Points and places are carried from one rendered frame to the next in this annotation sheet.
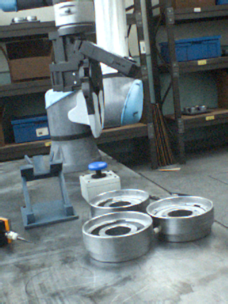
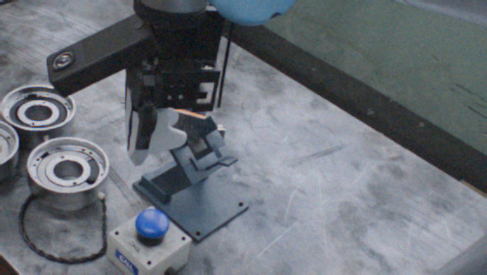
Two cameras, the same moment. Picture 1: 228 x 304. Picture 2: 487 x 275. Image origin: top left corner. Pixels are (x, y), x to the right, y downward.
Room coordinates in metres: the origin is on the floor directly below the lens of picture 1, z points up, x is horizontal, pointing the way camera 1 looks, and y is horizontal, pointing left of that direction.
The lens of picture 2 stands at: (1.35, -0.27, 1.45)
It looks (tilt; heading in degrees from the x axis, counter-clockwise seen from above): 36 degrees down; 142
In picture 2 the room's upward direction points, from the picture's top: 10 degrees clockwise
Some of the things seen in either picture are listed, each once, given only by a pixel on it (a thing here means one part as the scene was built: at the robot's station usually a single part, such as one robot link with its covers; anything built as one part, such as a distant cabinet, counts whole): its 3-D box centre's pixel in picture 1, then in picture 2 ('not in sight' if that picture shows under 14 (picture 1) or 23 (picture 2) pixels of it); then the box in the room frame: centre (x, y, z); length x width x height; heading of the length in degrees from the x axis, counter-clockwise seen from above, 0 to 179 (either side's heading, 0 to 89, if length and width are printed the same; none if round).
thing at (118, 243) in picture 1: (118, 236); (38, 117); (0.64, 0.01, 0.82); 0.10 x 0.10 x 0.04
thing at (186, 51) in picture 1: (190, 49); not in sight; (4.74, -0.89, 1.11); 0.52 x 0.38 x 0.22; 104
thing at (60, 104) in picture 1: (70, 107); not in sight; (1.25, 0.11, 0.97); 0.13 x 0.12 x 0.14; 80
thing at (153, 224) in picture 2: (98, 174); (150, 232); (0.92, 0.04, 0.85); 0.04 x 0.04 x 0.05
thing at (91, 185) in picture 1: (100, 185); (151, 250); (0.92, 0.04, 0.82); 0.08 x 0.07 x 0.05; 14
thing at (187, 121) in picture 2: (0, 229); (188, 123); (0.73, 0.21, 0.82); 0.05 x 0.02 x 0.04; 44
